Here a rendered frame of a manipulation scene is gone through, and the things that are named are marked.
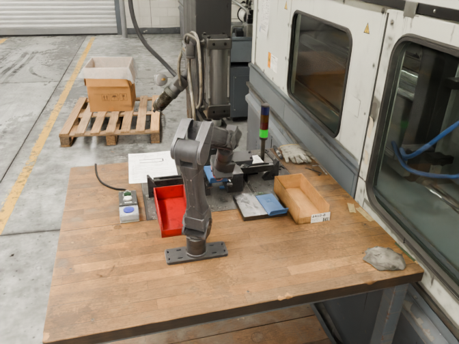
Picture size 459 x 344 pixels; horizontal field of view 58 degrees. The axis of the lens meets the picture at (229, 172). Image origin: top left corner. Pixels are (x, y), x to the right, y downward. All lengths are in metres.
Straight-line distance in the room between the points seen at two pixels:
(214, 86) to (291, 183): 0.53
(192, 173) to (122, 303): 0.41
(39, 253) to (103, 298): 1.80
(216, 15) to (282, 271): 0.90
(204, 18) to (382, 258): 1.00
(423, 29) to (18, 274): 2.52
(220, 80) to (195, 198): 0.49
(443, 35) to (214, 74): 0.72
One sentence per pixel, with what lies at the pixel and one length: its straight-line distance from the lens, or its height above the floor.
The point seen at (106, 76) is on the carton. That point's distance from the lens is 4.82.
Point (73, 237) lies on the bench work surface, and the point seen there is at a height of 0.90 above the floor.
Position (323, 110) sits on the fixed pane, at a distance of 2.20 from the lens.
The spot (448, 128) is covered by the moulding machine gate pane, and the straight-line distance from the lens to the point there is 1.34.
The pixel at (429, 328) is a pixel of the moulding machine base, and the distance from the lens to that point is 1.57.
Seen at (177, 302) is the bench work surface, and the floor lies 0.90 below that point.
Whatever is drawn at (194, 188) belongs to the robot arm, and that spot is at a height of 1.17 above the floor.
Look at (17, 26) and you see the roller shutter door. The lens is 11.07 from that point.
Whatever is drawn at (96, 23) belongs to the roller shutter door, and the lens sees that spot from 10.76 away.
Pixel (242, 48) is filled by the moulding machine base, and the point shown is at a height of 0.86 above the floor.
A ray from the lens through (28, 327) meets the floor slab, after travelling 2.57.
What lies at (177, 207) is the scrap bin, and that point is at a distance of 1.60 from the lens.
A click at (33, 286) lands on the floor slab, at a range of 2.80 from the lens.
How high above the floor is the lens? 1.77
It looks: 28 degrees down
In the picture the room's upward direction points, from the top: 1 degrees clockwise
